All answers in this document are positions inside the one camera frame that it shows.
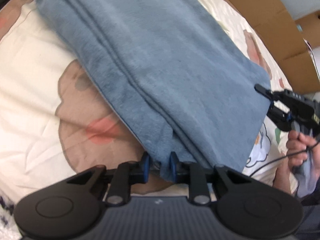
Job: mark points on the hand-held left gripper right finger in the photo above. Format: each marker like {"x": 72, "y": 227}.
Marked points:
{"x": 173, "y": 168}

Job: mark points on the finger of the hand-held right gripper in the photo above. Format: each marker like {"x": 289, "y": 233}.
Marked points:
{"x": 280, "y": 120}
{"x": 265, "y": 92}

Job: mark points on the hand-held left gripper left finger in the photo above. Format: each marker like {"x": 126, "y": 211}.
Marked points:
{"x": 145, "y": 166}

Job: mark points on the light blue jeans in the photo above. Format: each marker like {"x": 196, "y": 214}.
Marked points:
{"x": 162, "y": 67}

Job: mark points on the person's right hand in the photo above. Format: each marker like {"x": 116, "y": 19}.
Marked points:
{"x": 296, "y": 145}

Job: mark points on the long low cardboard sheet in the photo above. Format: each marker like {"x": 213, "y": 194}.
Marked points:
{"x": 270, "y": 25}

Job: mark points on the teal bottle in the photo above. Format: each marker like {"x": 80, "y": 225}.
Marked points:
{"x": 300, "y": 27}

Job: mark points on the cream bear print bed sheet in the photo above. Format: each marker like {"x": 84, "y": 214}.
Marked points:
{"x": 37, "y": 80}

